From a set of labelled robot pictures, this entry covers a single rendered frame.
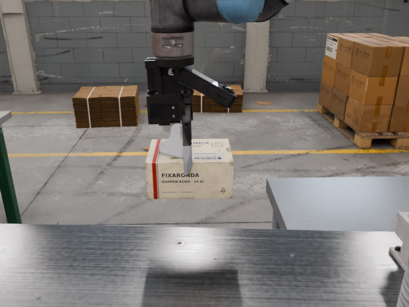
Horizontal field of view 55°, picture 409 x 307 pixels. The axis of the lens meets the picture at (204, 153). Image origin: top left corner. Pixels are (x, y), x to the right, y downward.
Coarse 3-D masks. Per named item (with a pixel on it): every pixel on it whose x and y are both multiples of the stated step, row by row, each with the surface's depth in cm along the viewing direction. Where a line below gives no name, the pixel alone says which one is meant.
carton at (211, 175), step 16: (192, 144) 79; (208, 144) 79; (224, 144) 79; (160, 160) 72; (176, 160) 72; (192, 160) 72; (208, 160) 72; (224, 160) 72; (160, 176) 72; (176, 176) 72; (192, 176) 72; (208, 176) 72; (224, 176) 72; (160, 192) 73; (176, 192) 73; (192, 192) 73; (208, 192) 74; (224, 192) 74
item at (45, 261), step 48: (0, 240) 82; (48, 240) 82; (96, 240) 82; (144, 240) 82; (192, 240) 82; (240, 240) 82; (288, 240) 82; (336, 240) 82; (384, 240) 82; (0, 288) 69; (48, 288) 69; (96, 288) 69; (144, 288) 69; (192, 288) 69; (240, 288) 69; (288, 288) 69; (336, 288) 69; (384, 288) 69
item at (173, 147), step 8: (176, 128) 71; (176, 136) 70; (160, 144) 70; (168, 144) 70; (176, 144) 70; (160, 152) 70; (168, 152) 70; (176, 152) 70; (184, 152) 69; (184, 160) 70; (184, 168) 70
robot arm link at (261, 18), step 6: (270, 0) 67; (276, 0) 67; (282, 0) 67; (288, 0) 68; (294, 0) 69; (264, 6) 67; (270, 6) 68; (276, 6) 69; (282, 6) 69; (264, 12) 69; (270, 12) 70; (276, 12) 74; (258, 18) 70; (264, 18) 72; (270, 18) 74
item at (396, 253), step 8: (400, 216) 74; (408, 216) 74; (400, 224) 75; (408, 224) 72; (400, 232) 75; (408, 232) 72; (408, 240) 72; (392, 248) 78; (400, 248) 78; (408, 248) 72; (400, 256) 75; (400, 264) 74
